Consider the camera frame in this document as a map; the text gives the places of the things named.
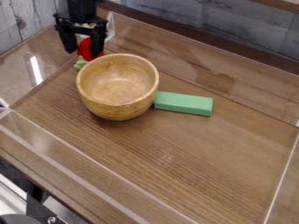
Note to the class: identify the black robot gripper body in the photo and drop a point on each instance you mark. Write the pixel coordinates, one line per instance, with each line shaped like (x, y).
(79, 12)

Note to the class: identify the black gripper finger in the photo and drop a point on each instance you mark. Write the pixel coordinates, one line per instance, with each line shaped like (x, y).
(98, 40)
(69, 39)

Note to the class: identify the red toy fruit green stem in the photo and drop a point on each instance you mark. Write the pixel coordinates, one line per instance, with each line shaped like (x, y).
(85, 55)

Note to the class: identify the light wooden bowl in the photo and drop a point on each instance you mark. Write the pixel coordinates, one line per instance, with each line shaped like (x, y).
(118, 86)

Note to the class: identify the green rectangular block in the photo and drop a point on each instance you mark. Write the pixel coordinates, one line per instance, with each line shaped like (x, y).
(184, 103)

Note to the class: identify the clear acrylic tray wall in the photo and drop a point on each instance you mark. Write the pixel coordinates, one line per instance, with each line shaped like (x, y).
(168, 168)

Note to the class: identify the black metal table frame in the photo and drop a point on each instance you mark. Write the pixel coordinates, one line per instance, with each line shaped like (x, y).
(29, 202)

